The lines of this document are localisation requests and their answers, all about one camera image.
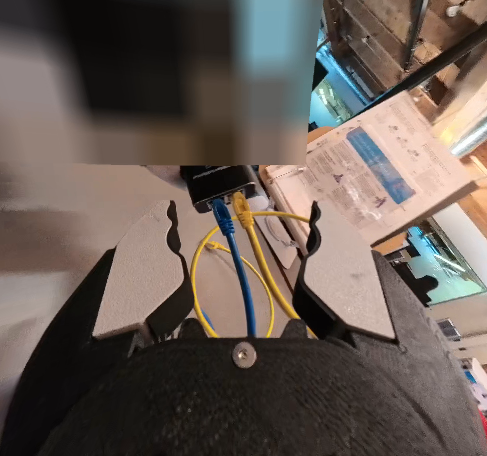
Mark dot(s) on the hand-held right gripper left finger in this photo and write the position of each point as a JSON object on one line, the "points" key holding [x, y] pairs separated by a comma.
{"points": [[144, 273]]}

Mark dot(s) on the black network splitter box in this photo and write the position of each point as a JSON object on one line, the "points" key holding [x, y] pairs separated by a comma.
{"points": [[217, 185]]}

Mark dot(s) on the silver ventilation duct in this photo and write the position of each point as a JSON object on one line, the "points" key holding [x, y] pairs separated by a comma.
{"points": [[470, 136]]}

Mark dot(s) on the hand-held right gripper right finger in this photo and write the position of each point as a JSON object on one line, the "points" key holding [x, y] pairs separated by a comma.
{"points": [[342, 277]]}

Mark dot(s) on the black pole stand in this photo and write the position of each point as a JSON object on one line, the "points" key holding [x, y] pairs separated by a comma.
{"points": [[437, 64]]}

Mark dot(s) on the instruction sheet stand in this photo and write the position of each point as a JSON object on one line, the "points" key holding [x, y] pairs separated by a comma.
{"points": [[380, 166]]}

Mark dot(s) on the grey desk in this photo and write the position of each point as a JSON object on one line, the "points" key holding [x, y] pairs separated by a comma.
{"points": [[217, 284]]}

